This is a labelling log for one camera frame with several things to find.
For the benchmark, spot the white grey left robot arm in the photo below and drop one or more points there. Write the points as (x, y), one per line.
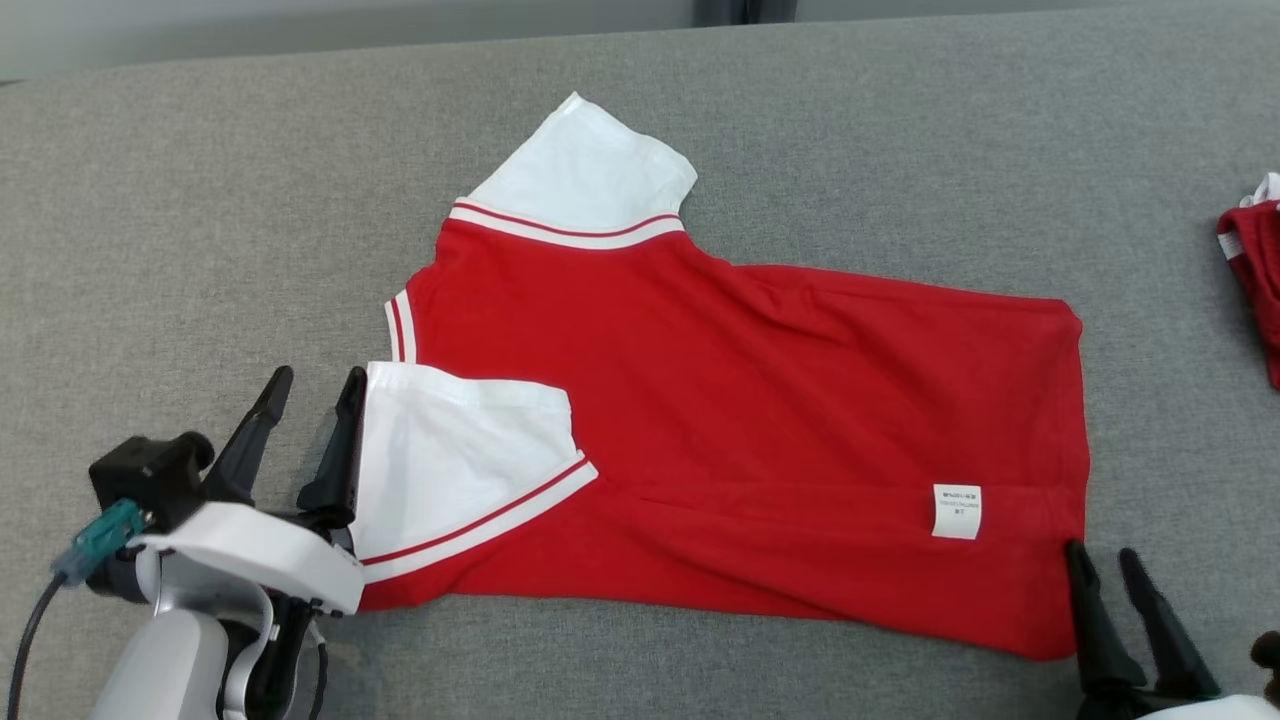
(160, 670)

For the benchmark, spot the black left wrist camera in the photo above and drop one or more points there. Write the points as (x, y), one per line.
(150, 470)

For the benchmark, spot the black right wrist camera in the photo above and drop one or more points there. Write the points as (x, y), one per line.
(1268, 660)

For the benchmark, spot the teal left camera connector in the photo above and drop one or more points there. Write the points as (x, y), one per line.
(100, 540)

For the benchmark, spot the red shorts with white stripe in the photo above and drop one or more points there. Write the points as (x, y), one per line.
(1258, 280)

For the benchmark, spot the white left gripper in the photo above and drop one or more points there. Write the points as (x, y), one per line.
(270, 555)

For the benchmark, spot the grey double partition post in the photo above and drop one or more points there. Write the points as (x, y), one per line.
(720, 10)

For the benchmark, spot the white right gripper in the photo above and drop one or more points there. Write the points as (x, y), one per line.
(1200, 712)

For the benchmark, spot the red jersey with white sleeves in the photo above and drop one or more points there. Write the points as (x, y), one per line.
(750, 400)

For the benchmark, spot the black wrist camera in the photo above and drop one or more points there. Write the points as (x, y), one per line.
(1268, 660)
(150, 470)

